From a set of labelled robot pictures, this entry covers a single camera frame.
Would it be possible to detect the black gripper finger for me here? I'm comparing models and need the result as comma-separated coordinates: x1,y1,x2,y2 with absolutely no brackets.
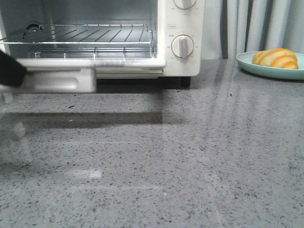
0,51,27,87

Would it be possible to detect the orange striped croissant bread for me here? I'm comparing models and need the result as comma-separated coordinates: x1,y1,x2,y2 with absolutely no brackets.
252,48,299,69

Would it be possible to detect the white toaster oven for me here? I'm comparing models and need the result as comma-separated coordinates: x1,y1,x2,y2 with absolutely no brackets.
0,0,205,88

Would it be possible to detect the white lower oven knob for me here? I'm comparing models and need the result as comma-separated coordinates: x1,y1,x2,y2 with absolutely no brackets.
171,35,194,59

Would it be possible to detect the white oven knob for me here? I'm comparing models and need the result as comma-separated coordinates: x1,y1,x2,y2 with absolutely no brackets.
171,35,194,59
174,0,196,10

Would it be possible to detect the white upper oven knob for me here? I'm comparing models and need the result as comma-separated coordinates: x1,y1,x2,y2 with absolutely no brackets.
174,0,196,10

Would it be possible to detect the grey curtain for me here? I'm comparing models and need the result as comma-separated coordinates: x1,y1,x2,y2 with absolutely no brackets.
201,0,304,59

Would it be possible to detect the light green oval plate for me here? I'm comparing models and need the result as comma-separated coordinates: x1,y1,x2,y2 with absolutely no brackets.
236,51,304,80

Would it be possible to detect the metal wire oven rack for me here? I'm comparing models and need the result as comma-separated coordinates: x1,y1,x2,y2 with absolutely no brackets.
0,23,157,45

